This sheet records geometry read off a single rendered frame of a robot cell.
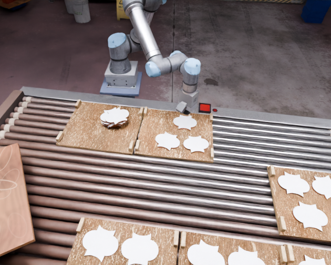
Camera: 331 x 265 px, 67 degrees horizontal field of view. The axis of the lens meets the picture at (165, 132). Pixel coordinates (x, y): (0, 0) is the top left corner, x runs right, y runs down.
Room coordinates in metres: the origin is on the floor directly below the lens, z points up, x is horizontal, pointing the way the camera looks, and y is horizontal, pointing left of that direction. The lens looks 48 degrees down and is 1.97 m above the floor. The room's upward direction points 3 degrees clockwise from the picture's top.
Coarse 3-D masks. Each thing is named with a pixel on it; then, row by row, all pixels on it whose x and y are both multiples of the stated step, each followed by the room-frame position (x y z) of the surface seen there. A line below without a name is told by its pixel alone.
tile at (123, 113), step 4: (108, 112) 1.02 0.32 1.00; (112, 112) 1.02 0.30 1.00; (116, 112) 1.02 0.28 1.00; (120, 112) 1.02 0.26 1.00; (124, 112) 1.02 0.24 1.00; (128, 112) 1.03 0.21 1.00; (108, 116) 0.98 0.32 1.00; (112, 116) 0.99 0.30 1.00; (116, 116) 0.99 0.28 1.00; (120, 116) 0.99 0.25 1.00; (124, 116) 0.99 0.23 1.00; (128, 116) 1.00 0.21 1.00; (108, 120) 0.95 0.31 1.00; (112, 120) 0.95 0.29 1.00; (116, 120) 0.95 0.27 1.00; (120, 120) 0.96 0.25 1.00; (124, 120) 0.96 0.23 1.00; (116, 124) 0.93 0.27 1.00
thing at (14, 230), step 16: (16, 144) 0.73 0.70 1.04; (0, 160) 0.63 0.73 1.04; (16, 160) 0.64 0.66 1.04; (0, 176) 0.55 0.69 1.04; (16, 176) 0.56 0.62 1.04; (0, 192) 0.48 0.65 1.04; (16, 192) 0.48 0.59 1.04; (0, 208) 0.41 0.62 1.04; (16, 208) 0.42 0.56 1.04; (0, 224) 0.35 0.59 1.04; (16, 224) 0.35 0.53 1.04; (32, 224) 0.36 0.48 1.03; (0, 240) 0.29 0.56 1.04; (16, 240) 0.30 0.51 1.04; (32, 240) 0.30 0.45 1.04; (0, 256) 0.25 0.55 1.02
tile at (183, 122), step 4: (180, 116) 1.07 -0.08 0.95; (184, 116) 1.08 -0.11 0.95; (188, 116) 1.08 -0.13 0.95; (176, 120) 1.04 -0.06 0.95; (180, 120) 1.04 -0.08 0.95; (184, 120) 1.04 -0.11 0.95; (188, 120) 1.04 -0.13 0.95; (192, 120) 1.04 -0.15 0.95; (176, 124) 1.01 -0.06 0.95; (180, 124) 1.01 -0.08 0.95; (184, 124) 1.01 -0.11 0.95; (188, 124) 1.01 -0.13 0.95; (192, 124) 1.01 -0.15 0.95; (180, 128) 0.98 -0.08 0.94; (184, 128) 0.98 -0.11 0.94; (188, 128) 0.98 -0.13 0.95
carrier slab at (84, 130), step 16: (80, 112) 1.08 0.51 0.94; (96, 112) 1.08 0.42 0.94; (80, 128) 0.95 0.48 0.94; (96, 128) 0.95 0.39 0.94; (112, 128) 0.96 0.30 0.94; (128, 128) 0.96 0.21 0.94; (64, 144) 0.83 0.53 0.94; (80, 144) 0.83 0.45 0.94; (96, 144) 0.84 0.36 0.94; (112, 144) 0.84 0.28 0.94; (128, 144) 0.85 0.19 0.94
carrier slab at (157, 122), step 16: (160, 112) 1.11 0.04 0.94; (176, 112) 1.12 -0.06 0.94; (144, 128) 0.97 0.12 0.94; (160, 128) 0.98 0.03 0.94; (176, 128) 0.98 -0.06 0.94; (192, 128) 0.99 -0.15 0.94; (208, 128) 1.00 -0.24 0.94; (144, 144) 0.86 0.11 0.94; (192, 160) 0.77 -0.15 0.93; (208, 160) 0.77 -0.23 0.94
